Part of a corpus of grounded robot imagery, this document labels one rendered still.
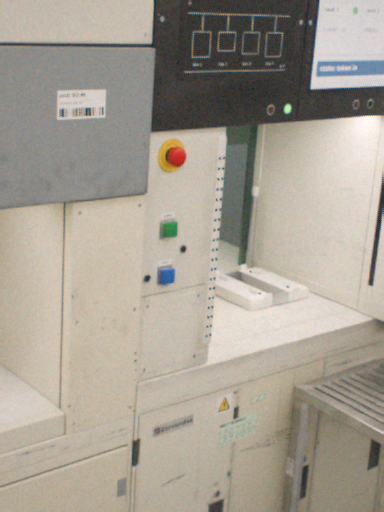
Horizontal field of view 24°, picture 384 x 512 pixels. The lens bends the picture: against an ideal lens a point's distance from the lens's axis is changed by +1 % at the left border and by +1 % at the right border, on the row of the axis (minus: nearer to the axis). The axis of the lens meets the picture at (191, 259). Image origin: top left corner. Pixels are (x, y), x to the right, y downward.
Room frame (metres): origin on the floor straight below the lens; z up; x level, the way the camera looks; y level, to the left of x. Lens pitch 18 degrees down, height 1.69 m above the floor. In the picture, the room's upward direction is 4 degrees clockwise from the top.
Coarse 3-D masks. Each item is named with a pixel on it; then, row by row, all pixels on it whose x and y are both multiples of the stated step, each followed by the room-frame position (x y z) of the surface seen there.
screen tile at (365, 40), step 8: (368, 8) 2.09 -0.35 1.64; (376, 8) 2.10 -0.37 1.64; (368, 16) 2.09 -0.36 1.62; (376, 16) 2.11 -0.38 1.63; (368, 24) 2.09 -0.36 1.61; (376, 24) 2.11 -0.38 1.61; (368, 40) 2.10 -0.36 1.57; (376, 40) 2.11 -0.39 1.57; (360, 48) 2.08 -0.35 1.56; (368, 48) 2.10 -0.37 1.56; (376, 48) 2.12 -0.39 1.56
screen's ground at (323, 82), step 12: (324, 0) 1.99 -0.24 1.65; (336, 0) 2.02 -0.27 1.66; (348, 0) 2.04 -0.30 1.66; (360, 0) 2.07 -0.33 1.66; (372, 0) 2.09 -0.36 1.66; (360, 24) 2.07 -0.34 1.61; (360, 36) 2.08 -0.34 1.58; (324, 60) 2.01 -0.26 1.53; (336, 60) 2.03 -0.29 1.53; (348, 60) 2.06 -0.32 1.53; (312, 84) 1.99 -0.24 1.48; (324, 84) 2.01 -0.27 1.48; (336, 84) 2.04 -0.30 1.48; (348, 84) 2.06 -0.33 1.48; (360, 84) 2.09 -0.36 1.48; (372, 84) 2.12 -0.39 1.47
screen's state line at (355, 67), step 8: (320, 64) 2.00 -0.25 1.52; (328, 64) 2.02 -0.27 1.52; (336, 64) 2.03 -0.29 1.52; (344, 64) 2.05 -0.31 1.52; (352, 64) 2.07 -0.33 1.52; (360, 64) 2.08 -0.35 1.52; (368, 64) 2.10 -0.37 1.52; (376, 64) 2.12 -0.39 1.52; (320, 72) 2.00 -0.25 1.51; (328, 72) 2.02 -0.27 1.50; (336, 72) 2.03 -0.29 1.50; (344, 72) 2.05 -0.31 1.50; (352, 72) 2.07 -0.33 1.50; (360, 72) 2.09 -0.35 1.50; (368, 72) 2.10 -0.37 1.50; (376, 72) 2.12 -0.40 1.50
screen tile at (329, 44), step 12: (324, 12) 2.00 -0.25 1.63; (336, 12) 2.02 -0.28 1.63; (348, 12) 2.05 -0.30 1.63; (360, 12) 2.07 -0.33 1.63; (348, 24) 2.05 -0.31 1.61; (324, 36) 2.00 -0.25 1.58; (336, 36) 2.03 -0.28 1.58; (348, 36) 2.05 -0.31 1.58; (324, 48) 2.00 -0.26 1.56; (336, 48) 2.03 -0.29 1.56; (348, 48) 2.05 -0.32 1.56
